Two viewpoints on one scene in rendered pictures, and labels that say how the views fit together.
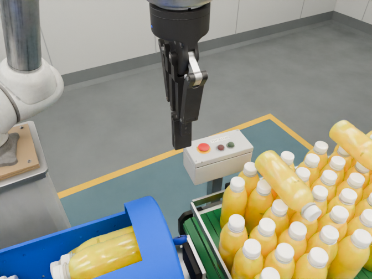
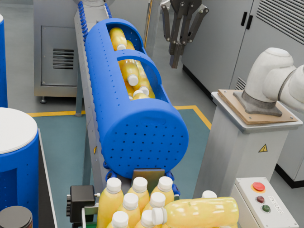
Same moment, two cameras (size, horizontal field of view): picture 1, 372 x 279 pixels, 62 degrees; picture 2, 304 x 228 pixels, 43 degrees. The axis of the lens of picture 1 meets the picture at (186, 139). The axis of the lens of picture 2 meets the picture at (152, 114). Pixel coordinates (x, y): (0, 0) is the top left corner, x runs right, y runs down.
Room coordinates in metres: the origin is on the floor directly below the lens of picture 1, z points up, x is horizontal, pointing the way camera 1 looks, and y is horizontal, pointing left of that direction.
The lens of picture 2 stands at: (0.45, -0.99, 1.81)
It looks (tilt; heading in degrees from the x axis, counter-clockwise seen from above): 30 degrees down; 95
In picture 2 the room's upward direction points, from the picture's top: 10 degrees clockwise
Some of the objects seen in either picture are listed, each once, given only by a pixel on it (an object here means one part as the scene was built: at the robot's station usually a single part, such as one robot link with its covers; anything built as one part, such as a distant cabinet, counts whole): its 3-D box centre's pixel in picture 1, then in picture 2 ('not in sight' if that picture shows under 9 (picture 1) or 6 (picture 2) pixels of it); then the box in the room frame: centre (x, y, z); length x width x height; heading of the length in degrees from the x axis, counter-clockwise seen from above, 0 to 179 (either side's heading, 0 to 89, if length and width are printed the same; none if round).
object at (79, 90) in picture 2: not in sight; (80, 83); (-0.44, 1.84, 0.31); 0.06 x 0.06 x 0.63; 22
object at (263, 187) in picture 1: (264, 186); not in sight; (0.56, -0.21, 1.10); 0.04 x 0.04 x 0.02
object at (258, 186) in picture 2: (203, 147); (258, 186); (0.71, -0.06, 1.11); 0.04 x 0.04 x 0.01
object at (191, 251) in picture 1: (192, 268); (145, 183); (0.38, -0.02, 0.99); 0.10 x 0.02 x 0.12; 22
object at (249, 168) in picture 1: (250, 168); not in sight; (0.62, -0.19, 1.10); 0.04 x 0.04 x 0.02
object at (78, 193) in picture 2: not in sight; (83, 205); (0.21, -0.13, 0.95); 0.10 x 0.07 x 0.10; 22
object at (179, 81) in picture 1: (184, 86); (176, 21); (0.38, 0.00, 1.52); 0.04 x 0.01 x 0.11; 112
